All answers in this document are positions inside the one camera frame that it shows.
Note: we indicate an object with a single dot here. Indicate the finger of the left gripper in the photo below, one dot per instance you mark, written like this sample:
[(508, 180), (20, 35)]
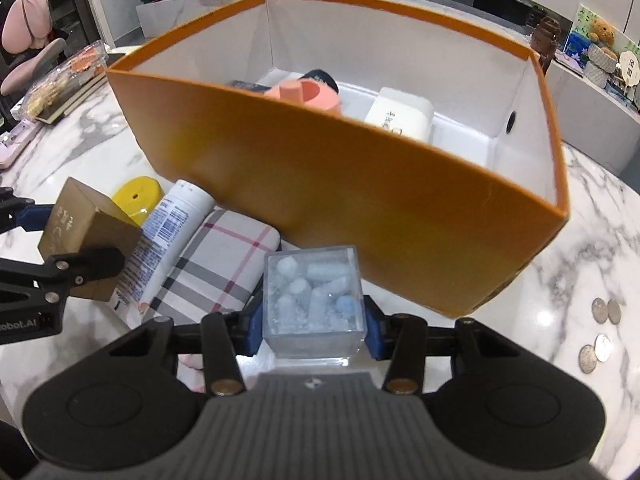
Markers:
[(21, 212)]

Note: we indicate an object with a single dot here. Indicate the pink cup-shaped container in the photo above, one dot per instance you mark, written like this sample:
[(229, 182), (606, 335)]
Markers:
[(292, 91)]

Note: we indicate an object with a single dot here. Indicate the round white paper fan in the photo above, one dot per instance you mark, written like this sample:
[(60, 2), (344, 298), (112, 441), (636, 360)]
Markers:
[(629, 68)]

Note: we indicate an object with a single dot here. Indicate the pink office chair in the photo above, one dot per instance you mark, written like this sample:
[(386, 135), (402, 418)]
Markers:
[(34, 46)]

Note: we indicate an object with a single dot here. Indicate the white rectangular box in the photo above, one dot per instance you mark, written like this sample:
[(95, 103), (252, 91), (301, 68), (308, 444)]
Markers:
[(402, 113)]

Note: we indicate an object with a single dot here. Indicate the pink device on table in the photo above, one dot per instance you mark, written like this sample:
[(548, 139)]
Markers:
[(16, 140)]

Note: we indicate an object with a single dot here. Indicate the black book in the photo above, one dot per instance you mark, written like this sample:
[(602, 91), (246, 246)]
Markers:
[(75, 97)]

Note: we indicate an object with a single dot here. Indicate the snack package in plastic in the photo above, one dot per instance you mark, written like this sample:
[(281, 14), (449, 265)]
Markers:
[(51, 91)]

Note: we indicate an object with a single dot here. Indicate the dark shampoo bottle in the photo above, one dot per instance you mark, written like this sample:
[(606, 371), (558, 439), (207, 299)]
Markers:
[(322, 79)]

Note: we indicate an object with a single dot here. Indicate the white lotion tube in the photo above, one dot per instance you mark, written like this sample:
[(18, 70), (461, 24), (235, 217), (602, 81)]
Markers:
[(165, 233)]

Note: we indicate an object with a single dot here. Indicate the clear box of pellets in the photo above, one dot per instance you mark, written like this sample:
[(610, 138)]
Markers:
[(312, 303)]

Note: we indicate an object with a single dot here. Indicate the brown leather camera case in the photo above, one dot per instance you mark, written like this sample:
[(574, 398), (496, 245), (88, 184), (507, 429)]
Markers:
[(544, 41)]

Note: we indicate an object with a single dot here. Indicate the yellow round tape measure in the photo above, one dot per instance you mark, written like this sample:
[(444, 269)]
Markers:
[(138, 197)]

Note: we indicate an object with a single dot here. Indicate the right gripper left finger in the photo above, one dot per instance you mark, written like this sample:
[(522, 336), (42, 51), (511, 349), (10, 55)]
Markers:
[(224, 337)]

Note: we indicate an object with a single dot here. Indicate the gold cardboard box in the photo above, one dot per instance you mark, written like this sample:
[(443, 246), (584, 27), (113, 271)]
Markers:
[(83, 218)]

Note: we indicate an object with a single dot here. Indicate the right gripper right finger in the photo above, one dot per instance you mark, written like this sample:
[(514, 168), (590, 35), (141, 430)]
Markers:
[(401, 340)]

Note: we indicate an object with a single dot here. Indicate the silver coin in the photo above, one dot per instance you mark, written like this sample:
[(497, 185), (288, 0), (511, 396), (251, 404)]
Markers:
[(599, 310), (603, 348), (614, 312), (587, 359)]

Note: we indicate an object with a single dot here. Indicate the plaid glasses case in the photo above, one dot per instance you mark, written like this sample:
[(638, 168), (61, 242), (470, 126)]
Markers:
[(218, 271)]

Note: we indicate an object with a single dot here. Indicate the orange cardboard storage box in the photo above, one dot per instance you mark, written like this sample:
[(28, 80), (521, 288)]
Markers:
[(447, 224)]

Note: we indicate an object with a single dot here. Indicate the teddy bear in basket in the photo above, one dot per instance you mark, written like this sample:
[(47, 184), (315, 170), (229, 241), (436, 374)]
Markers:
[(601, 59)]

